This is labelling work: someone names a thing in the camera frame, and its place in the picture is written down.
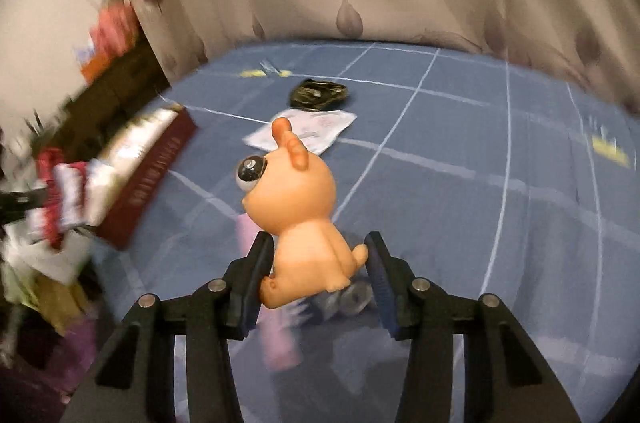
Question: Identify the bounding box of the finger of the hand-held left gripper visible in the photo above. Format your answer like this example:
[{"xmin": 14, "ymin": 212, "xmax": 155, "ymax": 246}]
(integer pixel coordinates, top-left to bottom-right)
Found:
[{"xmin": 0, "ymin": 189, "xmax": 51, "ymax": 225}]

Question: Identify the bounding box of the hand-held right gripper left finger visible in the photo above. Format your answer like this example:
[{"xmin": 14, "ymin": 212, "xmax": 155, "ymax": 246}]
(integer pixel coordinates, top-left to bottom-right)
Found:
[{"xmin": 60, "ymin": 232, "xmax": 275, "ymax": 423}]

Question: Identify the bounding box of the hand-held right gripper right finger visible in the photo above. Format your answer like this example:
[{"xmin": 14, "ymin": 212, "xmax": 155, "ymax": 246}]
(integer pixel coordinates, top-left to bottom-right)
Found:
[{"xmin": 364, "ymin": 231, "xmax": 581, "ymax": 423}]

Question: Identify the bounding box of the satin drawstring bag red cord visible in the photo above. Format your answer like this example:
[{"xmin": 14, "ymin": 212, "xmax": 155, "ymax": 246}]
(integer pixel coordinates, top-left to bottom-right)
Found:
[{"xmin": 35, "ymin": 147, "xmax": 118, "ymax": 249}]

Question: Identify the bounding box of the orange rubber animal toy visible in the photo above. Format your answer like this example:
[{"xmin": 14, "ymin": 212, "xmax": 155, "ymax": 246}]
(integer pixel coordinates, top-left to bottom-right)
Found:
[{"xmin": 236, "ymin": 116, "xmax": 371, "ymax": 310}]

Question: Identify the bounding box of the red tin box gold inside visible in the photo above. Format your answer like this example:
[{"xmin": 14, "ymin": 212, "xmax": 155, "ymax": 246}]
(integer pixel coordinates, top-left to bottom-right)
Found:
[{"xmin": 95, "ymin": 106, "xmax": 197, "ymax": 250}]

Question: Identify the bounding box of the floral printed plastic packet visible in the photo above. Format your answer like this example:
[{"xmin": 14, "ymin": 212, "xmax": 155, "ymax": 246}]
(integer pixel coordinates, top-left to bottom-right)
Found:
[{"xmin": 242, "ymin": 110, "xmax": 358, "ymax": 155}]

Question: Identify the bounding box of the black net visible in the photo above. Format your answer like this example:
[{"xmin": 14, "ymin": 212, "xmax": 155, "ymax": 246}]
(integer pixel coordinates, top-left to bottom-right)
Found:
[{"xmin": 289, "ymin": 78, "xmax": 352, "ymax": 111}]

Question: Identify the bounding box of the blue plaid bed sheet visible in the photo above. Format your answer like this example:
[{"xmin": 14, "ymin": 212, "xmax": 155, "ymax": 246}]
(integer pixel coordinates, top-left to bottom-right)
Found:
[{"xmin": 90, "ymin": 40, "xmax": 640, "ymax": 423}]

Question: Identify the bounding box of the dark wooden cabinet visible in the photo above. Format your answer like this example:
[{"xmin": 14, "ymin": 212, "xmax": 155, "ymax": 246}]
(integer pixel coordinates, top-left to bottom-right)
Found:
[{"xmin": 30, "ymin": 43, "xmax": 172, "ymax": 154}]

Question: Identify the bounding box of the orange box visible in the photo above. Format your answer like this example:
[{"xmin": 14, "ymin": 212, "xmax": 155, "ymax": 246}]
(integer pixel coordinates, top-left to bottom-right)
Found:
[{"xmin": 80, "ymin": 47, "xmax": 122, "ymax": 85}]

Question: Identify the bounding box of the orange plastic bag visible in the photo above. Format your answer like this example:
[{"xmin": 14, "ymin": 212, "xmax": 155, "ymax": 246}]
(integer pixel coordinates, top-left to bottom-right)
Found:
[{"xmin": 90, "ymin": 2, "xmax": 142, "ymax": 55}]

